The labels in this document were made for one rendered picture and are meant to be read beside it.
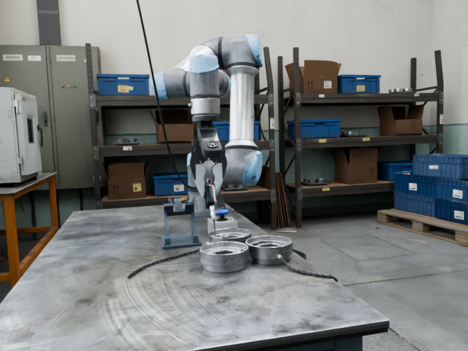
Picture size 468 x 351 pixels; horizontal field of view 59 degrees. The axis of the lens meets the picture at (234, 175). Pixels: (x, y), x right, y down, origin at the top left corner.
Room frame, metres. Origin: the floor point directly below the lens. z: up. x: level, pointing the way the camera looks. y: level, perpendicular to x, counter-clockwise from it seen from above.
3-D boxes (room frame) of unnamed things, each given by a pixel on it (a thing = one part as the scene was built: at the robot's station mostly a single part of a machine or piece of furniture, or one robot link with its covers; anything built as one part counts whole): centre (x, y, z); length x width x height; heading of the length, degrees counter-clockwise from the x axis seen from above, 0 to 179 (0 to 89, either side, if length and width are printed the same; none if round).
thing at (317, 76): (4.95, -0.95, 1.69); 0.59 x 0.41 x 0.38; 109
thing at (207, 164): (1.49, 0.10, 0.97); 0.13 x 0.12 x 0.14; 76
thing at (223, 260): (0.87, 0.03, 0.82); 0.10 x 0.10 x 0.04
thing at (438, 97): (5.10, -1.56, 1.00); 1.92 x 0.57 x 2.00; 104
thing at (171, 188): (4.57, 0.63, 0.56); 0.52 x 0.38 x 0.22; 101
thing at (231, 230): (1.00, 0.01, 0.82); 0.10 x 0.10 x 0.04
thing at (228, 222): (1.15, 0.04, 0.82); 0.08 x 0.07 x 0.05; 14
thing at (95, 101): (4.60, 0.53, 1.00); 1.92 x 0.57 x 2.00; 104
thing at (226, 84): (1.20, 0.06, 1.23); 0.11 x 0.11 x 0.08; 76
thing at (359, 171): (5.07, -1.48, 0.67); 0.52 x 0.43 x 0.43; 104
